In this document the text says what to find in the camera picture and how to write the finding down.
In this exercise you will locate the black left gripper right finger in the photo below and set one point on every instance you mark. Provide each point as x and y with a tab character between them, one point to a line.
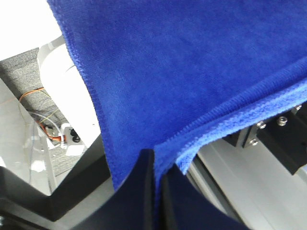
182	207

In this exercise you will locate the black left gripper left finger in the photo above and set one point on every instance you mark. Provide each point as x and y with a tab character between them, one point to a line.
131	206

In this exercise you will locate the blue microfibre towel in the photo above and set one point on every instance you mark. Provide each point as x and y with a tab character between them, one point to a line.
174	75

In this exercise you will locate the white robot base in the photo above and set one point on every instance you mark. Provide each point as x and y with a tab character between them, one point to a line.
64	84

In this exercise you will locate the black bracket with screws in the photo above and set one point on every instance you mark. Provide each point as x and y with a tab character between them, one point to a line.
284	135

